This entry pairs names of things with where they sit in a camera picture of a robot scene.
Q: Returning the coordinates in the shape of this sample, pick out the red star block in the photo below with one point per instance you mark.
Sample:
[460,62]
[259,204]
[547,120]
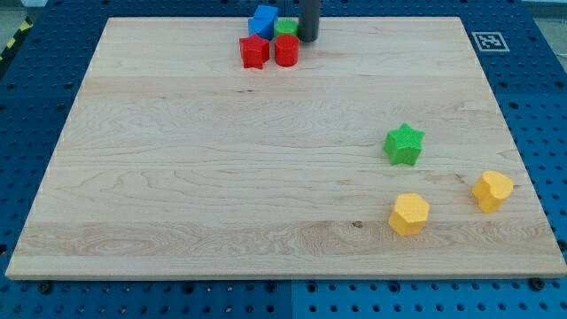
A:
[254,51]

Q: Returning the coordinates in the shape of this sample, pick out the green star block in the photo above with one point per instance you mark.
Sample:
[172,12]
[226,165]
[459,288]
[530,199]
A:
[403,145]

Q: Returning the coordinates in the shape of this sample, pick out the light wooden board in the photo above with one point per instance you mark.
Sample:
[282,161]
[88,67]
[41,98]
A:
[176,163]

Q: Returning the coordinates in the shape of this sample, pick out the red cylinder block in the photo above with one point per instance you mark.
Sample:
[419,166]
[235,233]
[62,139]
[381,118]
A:
[287,50]

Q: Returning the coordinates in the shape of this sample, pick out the green cylinder block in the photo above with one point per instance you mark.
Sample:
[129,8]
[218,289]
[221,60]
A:
[286,27]

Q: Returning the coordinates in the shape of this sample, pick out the yellow hexagon block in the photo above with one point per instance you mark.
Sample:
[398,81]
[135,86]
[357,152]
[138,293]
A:
[409,214]

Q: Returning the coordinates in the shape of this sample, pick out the blue cube block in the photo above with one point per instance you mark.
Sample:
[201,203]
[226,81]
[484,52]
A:
[263,21]

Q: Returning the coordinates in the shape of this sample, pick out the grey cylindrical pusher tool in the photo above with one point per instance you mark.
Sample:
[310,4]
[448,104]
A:
[309,19]

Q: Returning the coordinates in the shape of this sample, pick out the yellow heart block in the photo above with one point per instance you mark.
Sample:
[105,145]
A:
[491,190]

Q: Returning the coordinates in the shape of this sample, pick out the white fiducial marker tag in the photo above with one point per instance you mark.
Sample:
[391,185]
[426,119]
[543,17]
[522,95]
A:
[489,41]

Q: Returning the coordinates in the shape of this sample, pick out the black screw bottom left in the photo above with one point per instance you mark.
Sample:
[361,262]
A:
[44,287]

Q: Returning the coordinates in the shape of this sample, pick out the black screw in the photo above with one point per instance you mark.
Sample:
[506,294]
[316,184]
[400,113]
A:
[536,284]
[44,287]

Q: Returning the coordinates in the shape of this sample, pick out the black screw bottom right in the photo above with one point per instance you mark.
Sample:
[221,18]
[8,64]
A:
[536,284]

